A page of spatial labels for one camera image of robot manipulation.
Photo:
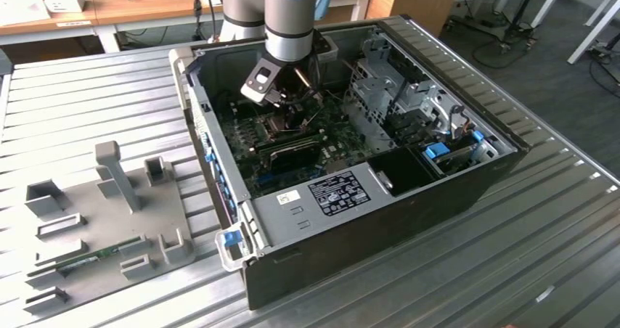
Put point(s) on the silver green CPU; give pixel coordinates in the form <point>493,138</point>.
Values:
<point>275,124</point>

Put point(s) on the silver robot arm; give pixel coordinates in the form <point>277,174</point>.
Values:
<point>286,34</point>

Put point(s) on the CPU socket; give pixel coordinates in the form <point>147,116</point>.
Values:
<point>286,136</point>

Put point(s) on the RAM slot white latches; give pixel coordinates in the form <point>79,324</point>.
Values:
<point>290,144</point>
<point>290,139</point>

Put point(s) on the RAM slot black latches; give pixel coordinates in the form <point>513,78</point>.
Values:
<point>290,147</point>
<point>290,142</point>

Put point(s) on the silver perforated drive cage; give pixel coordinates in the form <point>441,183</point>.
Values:
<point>370,99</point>

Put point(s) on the green motherboard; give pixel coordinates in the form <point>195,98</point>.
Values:
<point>338,143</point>

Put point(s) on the black graphics card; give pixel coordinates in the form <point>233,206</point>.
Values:
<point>295,159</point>

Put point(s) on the hard disk in blue carrier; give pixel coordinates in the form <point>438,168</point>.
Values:
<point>436,150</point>

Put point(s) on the wooden cabinet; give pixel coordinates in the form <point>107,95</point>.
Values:
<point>421,1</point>

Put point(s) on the grey power supply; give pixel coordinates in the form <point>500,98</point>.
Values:
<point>299,219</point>

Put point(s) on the wooden top desk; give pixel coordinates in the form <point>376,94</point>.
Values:
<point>144,5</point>
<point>72,17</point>

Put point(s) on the blue case release latch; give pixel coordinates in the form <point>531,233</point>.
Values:
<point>230,238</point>

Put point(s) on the black wheeled stand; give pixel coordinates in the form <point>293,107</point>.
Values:
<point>519,23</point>

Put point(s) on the black grey PC case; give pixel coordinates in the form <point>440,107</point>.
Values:
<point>349,255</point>

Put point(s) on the grey parts rack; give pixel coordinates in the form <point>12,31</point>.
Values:
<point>111,230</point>

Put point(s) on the white paper sheets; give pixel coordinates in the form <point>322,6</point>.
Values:
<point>19,8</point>

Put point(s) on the green RAM stick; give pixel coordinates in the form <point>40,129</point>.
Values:
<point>90,258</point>

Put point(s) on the white tape strip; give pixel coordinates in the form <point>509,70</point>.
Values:
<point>544,293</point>

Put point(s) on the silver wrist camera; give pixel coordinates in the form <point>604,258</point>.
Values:
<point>259,83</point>

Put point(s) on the small grey wrist camera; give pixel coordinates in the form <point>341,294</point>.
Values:
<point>326,50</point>

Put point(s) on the blue disk bay rail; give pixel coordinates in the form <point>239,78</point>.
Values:
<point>477,136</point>

